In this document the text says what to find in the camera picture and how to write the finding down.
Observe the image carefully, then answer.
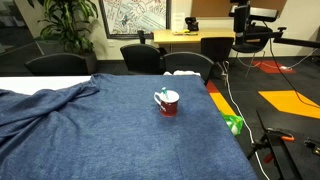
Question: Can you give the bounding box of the thin white cable with adapter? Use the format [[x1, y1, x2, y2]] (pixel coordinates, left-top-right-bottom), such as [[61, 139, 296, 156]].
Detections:
[[235, 47, 320, 72]]

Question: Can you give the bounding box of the light wooden desk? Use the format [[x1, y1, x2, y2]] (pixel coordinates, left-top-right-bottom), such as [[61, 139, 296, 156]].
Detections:
[[152, 28, 236, 53]]

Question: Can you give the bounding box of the red mug white inside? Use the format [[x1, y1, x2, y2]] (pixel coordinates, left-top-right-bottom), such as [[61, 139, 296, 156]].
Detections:
[[153, 89, 181, 118]]

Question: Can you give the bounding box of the green potted plant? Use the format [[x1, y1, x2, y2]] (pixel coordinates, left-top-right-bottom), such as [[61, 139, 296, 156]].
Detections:
[[28, 0, 100, 74]]

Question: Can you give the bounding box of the black swivel chair with equipment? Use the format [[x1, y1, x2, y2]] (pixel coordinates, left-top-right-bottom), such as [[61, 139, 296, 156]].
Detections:
[[228, 0, 280, 79]]

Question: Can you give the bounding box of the black framed drawing board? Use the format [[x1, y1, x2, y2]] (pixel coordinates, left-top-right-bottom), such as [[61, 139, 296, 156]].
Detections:
[[98, 0, 172, 40]]

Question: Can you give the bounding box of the blue denim cloth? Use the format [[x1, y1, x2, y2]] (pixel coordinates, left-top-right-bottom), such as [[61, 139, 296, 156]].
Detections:
[[0, 73, 259, 180]]

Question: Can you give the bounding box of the yellow stationery item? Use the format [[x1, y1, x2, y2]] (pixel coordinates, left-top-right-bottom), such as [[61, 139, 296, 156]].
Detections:
[[172, 29, 199, 37]]

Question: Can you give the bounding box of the black desk phone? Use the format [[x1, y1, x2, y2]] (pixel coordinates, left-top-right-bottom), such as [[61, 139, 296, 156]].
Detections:
[[184, 16, 200, 33]]

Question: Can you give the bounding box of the white crumpled cloth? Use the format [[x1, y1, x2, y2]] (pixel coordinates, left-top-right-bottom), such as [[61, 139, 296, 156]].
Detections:
[[163, 69, 202, 78]]

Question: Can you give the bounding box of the small black device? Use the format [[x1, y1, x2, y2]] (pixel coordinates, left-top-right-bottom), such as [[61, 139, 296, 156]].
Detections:
[[303, 136, 320, 158]]

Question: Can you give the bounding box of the long black cable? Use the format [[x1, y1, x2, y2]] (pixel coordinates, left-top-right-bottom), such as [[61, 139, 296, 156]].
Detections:
[[267, 39, 320, 110]]

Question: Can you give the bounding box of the long white cable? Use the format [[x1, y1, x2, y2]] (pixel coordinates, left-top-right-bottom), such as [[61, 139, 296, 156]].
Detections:
[[221, 60, 272, 180]]

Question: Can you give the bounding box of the brown cork board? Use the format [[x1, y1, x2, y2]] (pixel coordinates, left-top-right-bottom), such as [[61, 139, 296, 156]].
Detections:
[[190, 0, 288, 19]]

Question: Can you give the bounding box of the black tripod stand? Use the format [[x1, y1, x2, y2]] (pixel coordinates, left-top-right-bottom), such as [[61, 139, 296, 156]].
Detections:
[[246, 109, 304, 180]]

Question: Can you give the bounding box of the white paper sign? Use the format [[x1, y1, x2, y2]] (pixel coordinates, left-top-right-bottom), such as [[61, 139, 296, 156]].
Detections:
[[171, 12, 186, 32]]

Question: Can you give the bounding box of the green plastic bag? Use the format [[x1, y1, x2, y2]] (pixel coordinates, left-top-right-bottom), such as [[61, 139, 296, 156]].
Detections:
[[219, 110, 245, 137]]

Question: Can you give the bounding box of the black clamp orange handle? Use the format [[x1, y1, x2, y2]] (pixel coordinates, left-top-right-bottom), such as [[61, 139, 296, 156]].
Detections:
[[264, 126, 296, 143]]

